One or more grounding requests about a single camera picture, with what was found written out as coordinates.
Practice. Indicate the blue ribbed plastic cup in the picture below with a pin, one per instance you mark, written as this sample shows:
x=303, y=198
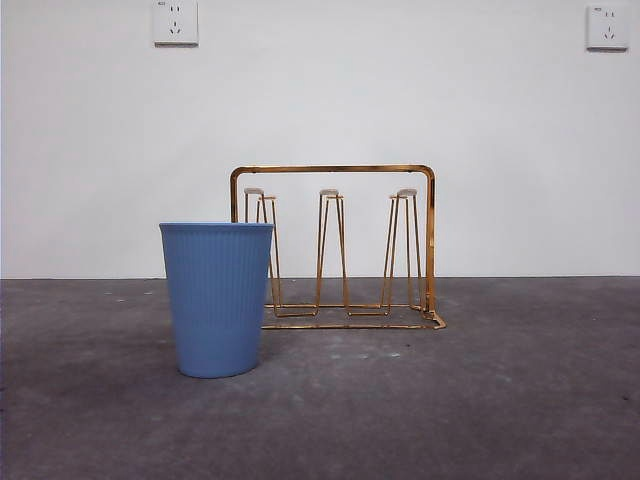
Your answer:
x=216, y=300

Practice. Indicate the white wall socket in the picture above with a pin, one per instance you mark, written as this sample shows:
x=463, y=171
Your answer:
x=175, y=25
x=607, y=29

